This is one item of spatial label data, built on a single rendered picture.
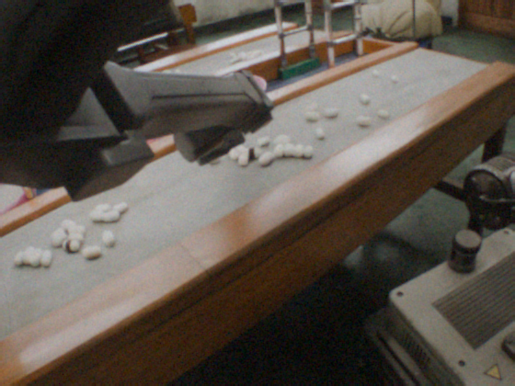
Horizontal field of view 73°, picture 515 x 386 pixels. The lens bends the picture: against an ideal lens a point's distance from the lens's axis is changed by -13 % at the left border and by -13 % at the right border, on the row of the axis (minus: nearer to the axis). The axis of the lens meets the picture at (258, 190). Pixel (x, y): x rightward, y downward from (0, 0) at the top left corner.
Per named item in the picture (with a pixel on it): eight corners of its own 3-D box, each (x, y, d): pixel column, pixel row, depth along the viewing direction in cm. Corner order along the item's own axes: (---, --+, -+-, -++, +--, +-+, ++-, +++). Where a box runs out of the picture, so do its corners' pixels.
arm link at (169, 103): (105, 164, 21) (21, 24, 21) (55, 215, 23) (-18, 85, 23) (287, 116, 61) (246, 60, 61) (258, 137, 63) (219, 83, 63)
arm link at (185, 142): (278, 115, 58) (245, 69, 58) (218, 152, 53) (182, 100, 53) (248, 143, 69) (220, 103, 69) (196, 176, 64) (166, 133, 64)
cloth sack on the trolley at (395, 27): (445, 37, 346) (446, -1, 324) (400, 51, 316) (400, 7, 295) (401, 28, 386) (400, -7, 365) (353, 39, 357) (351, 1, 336)
